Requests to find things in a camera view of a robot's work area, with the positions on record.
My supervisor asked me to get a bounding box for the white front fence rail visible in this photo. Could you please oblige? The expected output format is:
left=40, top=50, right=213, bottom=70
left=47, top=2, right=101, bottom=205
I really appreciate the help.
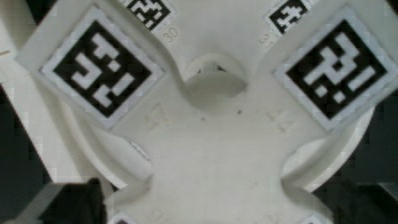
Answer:
left=0, top=0, right=67, bottom=184

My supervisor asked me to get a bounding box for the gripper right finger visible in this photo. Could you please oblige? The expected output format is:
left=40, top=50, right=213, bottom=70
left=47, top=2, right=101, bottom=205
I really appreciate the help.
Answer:
left=314, top=169, right=398, bottom=224

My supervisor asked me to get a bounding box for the white cylindrical table leg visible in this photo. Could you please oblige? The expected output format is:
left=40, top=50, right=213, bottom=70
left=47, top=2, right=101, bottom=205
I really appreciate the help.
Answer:
left=186, top=63, right=246, bottom=110

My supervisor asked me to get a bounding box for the white cross-shaped table base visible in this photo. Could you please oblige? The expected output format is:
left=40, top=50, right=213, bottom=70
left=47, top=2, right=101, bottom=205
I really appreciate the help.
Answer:
left=17, top=0, right=398, bottom=224

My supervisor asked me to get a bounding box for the white round table top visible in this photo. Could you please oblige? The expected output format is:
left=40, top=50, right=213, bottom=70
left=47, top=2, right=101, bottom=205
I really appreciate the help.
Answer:
left=15, top=0, right=367, bottom=191

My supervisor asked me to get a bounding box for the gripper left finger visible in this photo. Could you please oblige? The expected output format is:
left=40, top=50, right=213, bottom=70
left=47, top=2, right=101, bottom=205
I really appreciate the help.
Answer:
left=6, top=178, right=108, bottom=224

